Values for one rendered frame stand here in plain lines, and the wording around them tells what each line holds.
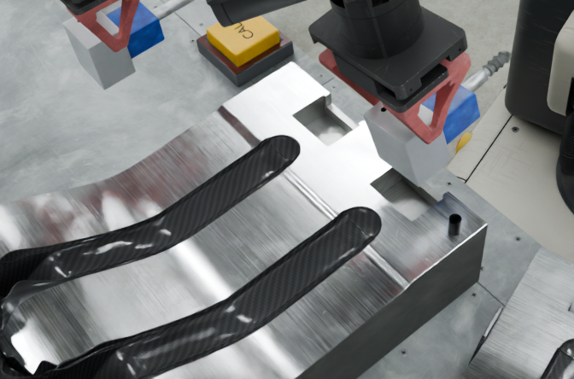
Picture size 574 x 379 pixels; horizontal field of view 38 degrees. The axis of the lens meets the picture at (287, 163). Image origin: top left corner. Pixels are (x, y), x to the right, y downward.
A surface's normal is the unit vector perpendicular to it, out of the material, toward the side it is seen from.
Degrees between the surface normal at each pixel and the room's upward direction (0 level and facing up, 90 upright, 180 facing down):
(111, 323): 25
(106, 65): 90
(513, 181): 0
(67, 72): 0
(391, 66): 12
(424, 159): 81
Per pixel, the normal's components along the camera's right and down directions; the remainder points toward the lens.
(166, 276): 0.22, -0.78
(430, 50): -0.30, -0.61
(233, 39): -0.09, -0.63
